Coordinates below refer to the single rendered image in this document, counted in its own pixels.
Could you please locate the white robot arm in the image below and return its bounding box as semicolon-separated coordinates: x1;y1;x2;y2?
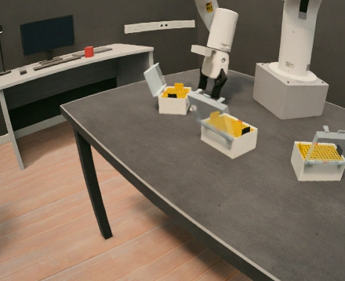
191;0;321;84

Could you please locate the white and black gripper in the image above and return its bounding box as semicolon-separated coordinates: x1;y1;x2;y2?
198;50;229;98

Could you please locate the yellow plate with black holes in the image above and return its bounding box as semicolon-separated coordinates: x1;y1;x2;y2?
296;143;311;160
162;83;190;99
231;118;254;137

